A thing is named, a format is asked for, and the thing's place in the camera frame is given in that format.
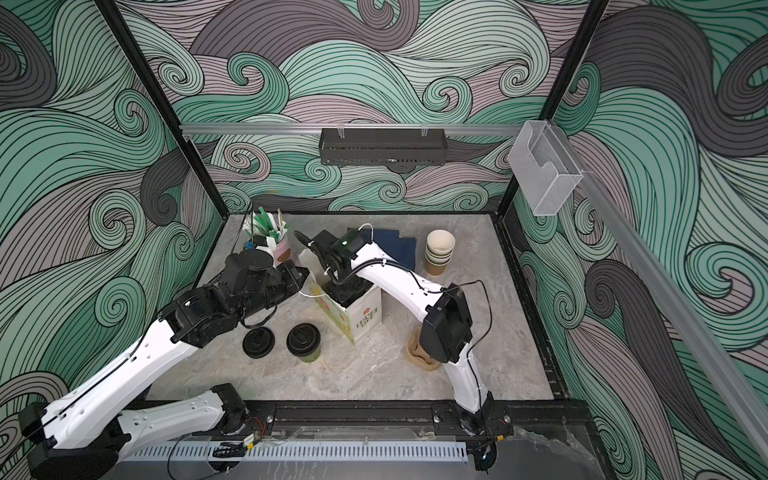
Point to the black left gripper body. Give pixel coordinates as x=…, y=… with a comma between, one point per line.
x=280, y=286

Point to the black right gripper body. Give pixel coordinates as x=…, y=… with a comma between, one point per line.
x=342, y=289

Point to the white paper takeout bag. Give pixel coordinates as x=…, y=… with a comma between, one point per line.
x=356, y=321

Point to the black coffee cup lid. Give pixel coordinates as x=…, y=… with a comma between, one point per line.
x=258, y=342

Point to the brown pulp cup carrier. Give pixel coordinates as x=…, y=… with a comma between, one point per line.
x=416, y=355

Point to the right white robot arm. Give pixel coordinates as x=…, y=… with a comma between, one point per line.
x=443, y=311

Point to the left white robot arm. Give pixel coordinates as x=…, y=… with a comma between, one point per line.
x=85, y=433

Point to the pink straw holder cup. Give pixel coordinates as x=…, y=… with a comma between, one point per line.
x=282, y=251

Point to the bundle of wrapped straws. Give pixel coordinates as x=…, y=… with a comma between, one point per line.
x=259, y=222

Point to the dark blue napkin stack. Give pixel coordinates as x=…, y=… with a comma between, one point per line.
x=401, y=249

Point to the stack of paper cups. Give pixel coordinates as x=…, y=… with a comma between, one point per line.
x=440, y=245

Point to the black wall-mounted tray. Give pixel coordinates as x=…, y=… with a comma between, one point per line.
x=383, y=147

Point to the grey aluminium rail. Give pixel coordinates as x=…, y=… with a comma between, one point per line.
x=277, y=128

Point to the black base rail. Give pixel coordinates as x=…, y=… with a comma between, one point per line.
x=439, y=415

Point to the clear acrylic wall holder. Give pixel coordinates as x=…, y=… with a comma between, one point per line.
x=545, y=165

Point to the black enclosure corner post left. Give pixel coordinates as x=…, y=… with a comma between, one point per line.
x=120, y=30

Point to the black enclosure corner post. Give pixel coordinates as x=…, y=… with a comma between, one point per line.
x=120, y=30
x=573, y=58

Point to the black enclosure corner post right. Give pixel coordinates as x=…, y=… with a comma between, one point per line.
x=573, y=58

